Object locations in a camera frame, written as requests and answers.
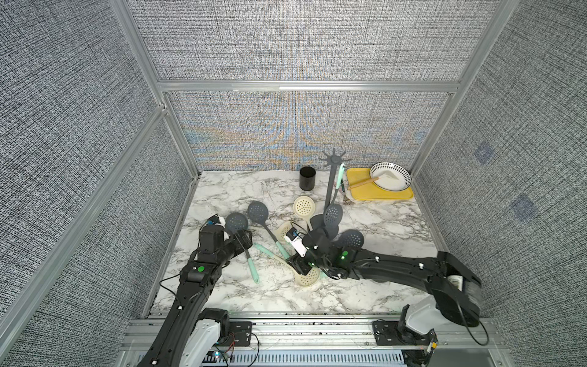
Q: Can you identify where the cream skimmer long handle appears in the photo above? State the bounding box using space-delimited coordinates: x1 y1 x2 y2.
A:
253 243 321 287

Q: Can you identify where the dark grey utensil rack stand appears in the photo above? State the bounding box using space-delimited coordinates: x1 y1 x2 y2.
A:
310 148 350 239

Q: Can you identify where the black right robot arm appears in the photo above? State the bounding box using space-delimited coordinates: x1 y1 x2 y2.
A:
283 229 482 344

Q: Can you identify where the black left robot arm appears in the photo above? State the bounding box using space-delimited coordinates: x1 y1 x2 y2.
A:
138 224 252 366

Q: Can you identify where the black cup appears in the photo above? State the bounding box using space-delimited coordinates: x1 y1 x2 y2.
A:
299 166 316 191

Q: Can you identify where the yellow tray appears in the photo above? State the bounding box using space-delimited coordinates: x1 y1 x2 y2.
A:
346 168 414 201

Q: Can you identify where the white patterned plate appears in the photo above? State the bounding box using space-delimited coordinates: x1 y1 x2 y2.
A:
369 162 411 192

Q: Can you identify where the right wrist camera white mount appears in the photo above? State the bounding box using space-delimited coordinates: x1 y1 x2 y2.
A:
284 228 307 258

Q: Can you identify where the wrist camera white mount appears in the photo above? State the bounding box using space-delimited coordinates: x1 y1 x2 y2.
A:
203 213 226 229
284 228 307 258

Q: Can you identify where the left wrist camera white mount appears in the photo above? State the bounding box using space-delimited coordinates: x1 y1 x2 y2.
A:
203 213 226 229

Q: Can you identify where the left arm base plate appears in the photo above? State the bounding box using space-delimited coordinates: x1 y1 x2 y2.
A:
216 321 253 347

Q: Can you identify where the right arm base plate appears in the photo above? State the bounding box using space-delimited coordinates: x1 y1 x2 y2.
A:
371 320 438 347

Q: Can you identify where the white spatula wooden handle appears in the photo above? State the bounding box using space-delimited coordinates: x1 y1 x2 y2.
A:
349 172 397 189

